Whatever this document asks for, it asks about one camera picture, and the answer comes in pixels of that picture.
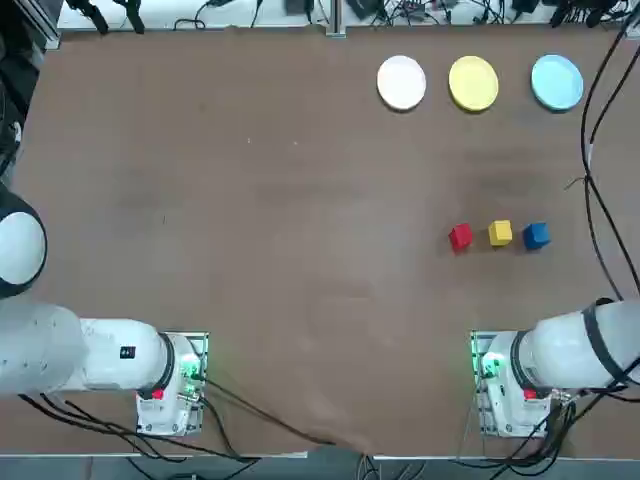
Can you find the aluminium frame post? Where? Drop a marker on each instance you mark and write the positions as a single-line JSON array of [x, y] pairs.
[[335, 17]]

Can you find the blue cube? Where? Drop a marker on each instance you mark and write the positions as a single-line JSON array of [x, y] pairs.
[[536, 236]]

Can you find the black stand leg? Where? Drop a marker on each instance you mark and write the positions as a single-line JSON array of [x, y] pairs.
[[134, 15], [97, 15]]

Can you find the yellow plate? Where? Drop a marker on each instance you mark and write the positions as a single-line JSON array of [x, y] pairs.
[[473, 83]]

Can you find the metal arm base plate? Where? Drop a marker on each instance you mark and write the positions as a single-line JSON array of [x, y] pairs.
[[477, 350], [200, 345]]

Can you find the red cube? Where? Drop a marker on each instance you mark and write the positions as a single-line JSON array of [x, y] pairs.
[[460, 237]]

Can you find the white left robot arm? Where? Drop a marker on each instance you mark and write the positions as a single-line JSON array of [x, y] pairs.
[[110, 360]]

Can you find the yellow cube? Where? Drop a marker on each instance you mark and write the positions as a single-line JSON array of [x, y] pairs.
[[500, 233]]

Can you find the blue plate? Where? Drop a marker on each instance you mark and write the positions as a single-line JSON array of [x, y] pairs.
[[557, 82]]

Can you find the aluminium corner profile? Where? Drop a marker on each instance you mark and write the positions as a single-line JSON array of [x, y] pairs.
[[42, 22]]

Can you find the white plate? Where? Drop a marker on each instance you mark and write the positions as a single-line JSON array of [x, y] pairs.
[[401, 82]]

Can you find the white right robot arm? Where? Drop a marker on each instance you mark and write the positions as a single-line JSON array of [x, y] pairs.
[[560, 350]]

